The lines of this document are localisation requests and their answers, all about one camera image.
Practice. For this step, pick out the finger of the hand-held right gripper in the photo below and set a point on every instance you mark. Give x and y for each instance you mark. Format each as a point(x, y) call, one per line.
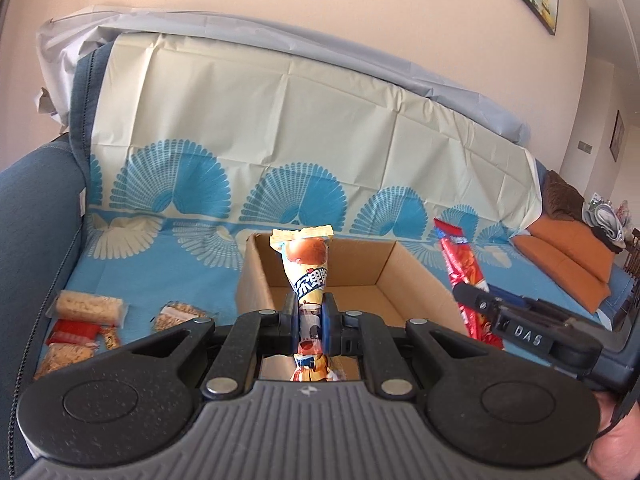
point(505, 294)
point(475, 302)

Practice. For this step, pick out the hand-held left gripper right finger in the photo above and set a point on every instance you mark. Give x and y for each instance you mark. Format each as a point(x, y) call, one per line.
point(328, 322)

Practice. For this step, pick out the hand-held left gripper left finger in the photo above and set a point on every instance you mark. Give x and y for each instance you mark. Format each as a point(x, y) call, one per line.
point(290, 322)

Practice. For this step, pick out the long red snack packet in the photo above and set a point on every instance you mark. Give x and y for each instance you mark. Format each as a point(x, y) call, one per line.
point(460, 260)

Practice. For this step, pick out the ice cream cone packet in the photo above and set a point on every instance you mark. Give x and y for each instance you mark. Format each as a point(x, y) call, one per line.
point(307, 260)

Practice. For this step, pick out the cardboard box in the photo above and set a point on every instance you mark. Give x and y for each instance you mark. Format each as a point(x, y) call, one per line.
point(380, 270)

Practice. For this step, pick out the pale rice bar packet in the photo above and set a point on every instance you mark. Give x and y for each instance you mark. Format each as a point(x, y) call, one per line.
point(87, 306)

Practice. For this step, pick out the person's right hand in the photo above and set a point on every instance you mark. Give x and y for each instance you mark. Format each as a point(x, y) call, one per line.
point(615, 445)

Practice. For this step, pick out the orange cushion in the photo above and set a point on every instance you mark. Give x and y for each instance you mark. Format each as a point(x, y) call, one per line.
point(565, 255)

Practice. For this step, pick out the brown cloth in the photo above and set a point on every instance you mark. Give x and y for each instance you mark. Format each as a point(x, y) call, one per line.
point(562, 195)

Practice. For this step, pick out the clear nut bar packet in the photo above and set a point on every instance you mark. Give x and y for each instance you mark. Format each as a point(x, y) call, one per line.
point(175, 315)

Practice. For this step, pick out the cluttered pile of belongings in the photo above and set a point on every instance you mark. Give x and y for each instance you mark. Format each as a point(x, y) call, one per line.
point(607, 220)

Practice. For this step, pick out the small orange snack packet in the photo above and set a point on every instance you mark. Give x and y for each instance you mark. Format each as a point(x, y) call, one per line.
point(110, 337)

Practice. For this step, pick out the blue fan-print sofa cover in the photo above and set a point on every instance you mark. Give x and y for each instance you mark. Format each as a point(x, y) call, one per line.
point(200, 110)

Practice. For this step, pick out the blue fabric sofa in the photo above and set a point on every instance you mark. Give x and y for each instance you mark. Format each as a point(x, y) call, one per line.
point(35, 235)

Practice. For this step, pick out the grey-blue plastic sheet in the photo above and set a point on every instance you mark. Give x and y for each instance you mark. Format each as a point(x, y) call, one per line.
point(250, 25)

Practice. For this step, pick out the wall switch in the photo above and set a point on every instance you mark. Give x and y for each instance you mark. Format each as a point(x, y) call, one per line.
point(584, 147)

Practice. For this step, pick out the small framed wall picture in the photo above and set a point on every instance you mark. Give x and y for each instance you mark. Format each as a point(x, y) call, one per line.
point(618, 135)

